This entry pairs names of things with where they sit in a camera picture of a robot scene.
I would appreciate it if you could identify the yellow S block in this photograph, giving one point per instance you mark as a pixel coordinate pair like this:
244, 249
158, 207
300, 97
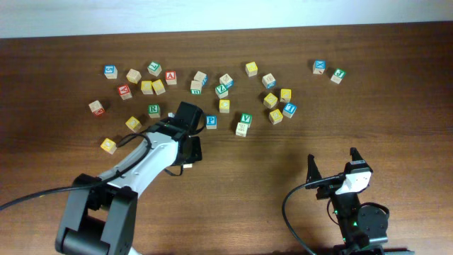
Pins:
270, 101

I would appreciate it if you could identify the yellow block left pair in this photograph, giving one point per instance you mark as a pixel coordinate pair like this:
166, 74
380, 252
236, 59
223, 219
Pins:
146, 87

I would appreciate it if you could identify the yellow block right cluster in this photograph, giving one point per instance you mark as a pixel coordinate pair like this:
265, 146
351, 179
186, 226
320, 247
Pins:
285, 95

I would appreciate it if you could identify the white wooden X block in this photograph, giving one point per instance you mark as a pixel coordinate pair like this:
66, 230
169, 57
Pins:
241, 129

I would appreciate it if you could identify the yellow block right pair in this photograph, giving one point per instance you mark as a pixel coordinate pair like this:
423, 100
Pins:
158, 87

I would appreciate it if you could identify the green L block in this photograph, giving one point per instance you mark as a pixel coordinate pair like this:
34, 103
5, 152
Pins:
154, 68

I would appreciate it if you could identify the wooden block blue D side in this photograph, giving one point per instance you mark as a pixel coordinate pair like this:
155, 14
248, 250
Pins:
268, 81

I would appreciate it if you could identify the yellow block far lower left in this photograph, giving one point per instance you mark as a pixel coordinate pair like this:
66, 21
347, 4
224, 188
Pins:
108, 145

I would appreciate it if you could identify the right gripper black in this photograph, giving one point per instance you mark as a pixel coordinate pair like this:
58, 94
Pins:
313, 171

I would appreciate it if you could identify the wooden block red side left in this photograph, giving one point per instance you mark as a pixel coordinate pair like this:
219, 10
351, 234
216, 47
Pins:
96, 108

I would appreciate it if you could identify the plain wooden block top left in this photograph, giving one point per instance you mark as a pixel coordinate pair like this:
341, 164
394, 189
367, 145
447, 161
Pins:
133, 76

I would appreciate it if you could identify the yellow C block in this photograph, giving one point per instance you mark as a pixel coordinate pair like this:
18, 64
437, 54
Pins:
224, 105

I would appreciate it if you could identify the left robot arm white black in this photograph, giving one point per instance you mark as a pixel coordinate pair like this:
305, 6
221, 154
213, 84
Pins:
100, 213

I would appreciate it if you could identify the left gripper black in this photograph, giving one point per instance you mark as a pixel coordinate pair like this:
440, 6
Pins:
197, 152

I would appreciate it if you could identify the red A block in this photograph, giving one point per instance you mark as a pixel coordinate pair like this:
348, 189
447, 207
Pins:
171, 78

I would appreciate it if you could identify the blue S block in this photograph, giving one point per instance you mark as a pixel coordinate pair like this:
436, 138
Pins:
110, 71

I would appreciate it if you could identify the blue P block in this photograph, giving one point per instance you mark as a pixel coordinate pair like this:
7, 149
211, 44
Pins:
211, 122

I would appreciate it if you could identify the yellow E block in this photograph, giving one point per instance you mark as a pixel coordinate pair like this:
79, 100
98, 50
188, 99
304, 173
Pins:
275, 116

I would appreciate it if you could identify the green R block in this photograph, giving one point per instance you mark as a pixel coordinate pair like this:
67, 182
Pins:
154, 111

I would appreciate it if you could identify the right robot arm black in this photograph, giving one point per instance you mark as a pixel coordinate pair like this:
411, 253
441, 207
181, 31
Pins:
363, 225

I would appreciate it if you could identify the yellow block top centre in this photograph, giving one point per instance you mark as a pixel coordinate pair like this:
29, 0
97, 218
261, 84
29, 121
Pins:
251, 69

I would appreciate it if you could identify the green V block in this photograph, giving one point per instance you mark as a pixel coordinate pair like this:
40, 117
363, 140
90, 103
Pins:
246, 118

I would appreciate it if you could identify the blue X block far right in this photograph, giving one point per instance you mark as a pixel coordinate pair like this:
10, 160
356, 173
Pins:
319, 66

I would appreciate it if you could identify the blue I block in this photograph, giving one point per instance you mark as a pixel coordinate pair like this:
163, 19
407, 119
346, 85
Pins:
289, 110

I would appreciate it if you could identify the green Z block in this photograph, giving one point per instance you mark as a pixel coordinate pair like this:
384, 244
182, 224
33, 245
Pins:
221, 91

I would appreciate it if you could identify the red K block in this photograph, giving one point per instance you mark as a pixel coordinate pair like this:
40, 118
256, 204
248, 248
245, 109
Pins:
124, 92

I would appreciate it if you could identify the yellow block pair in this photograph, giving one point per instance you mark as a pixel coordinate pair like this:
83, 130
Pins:
146, 87
158, 87

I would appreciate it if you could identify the wooden block green side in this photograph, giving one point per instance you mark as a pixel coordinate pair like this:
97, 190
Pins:
196, 87

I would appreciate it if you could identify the green J block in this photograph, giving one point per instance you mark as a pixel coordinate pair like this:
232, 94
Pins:
338, 75

